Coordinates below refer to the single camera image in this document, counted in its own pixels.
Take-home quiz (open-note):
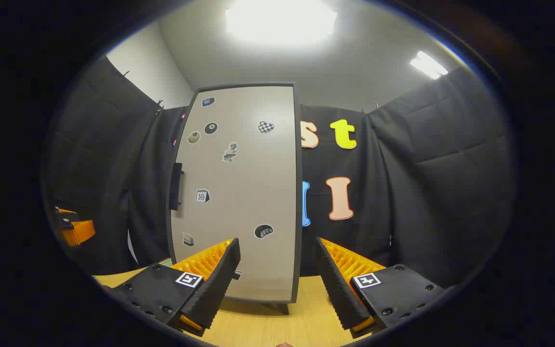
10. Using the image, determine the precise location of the narrow ceiling light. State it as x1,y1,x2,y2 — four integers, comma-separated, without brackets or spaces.
410,51,449,80

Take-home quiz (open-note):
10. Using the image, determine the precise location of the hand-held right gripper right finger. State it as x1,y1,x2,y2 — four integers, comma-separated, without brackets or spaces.
314,237,447,338

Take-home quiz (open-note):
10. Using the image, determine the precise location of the light grey cabinet door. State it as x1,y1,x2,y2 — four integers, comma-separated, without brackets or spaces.
169,84,302,303

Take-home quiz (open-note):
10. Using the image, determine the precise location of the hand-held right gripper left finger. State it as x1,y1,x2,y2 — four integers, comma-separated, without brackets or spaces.
106,238,241,337

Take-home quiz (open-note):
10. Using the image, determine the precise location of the black door handle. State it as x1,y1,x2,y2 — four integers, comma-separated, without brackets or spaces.
170,163,184,211

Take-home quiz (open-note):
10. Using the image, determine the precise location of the black backdrop cloth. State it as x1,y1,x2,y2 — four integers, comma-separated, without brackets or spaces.
41,55,516,290

